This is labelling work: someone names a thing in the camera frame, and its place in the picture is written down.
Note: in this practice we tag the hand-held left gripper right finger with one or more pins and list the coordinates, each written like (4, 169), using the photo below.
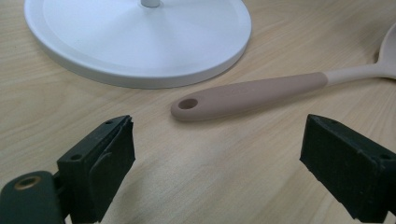
(348, 168)

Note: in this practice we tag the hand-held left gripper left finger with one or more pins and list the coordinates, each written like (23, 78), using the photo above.
(93, 168)

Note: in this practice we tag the white round lamp base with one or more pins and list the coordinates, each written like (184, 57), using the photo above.
(137, 40)

